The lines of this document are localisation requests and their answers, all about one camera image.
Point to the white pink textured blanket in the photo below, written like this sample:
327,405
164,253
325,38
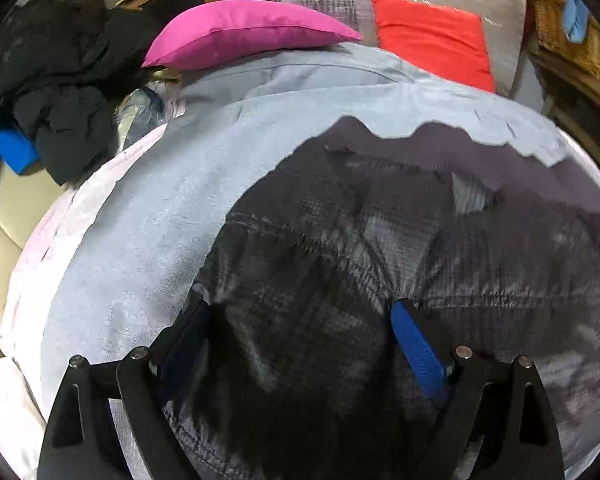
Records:
10,360

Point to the blue cloth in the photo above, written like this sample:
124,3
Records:
577,15

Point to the pink cushion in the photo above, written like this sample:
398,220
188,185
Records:
245,30

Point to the pile of black clothes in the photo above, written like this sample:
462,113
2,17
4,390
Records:
45,70

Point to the blue bag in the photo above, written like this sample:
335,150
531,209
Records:
12,147

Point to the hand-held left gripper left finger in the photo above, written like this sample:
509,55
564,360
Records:
185,340

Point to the wicker basket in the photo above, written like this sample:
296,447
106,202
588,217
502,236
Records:
565,30

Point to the weathered wooden chair frame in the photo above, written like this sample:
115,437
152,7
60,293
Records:
575,105

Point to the beige sofa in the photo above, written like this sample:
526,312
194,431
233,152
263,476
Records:
10,220

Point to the dark grey puffer jacket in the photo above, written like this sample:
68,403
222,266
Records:
330,260

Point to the light grey bed sheet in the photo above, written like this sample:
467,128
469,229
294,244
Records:
155,185

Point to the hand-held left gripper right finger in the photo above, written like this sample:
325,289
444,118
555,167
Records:
417,345

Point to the clear plastic bag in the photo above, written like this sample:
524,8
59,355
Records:
140,110

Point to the red cushion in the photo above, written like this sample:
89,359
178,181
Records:
435,40

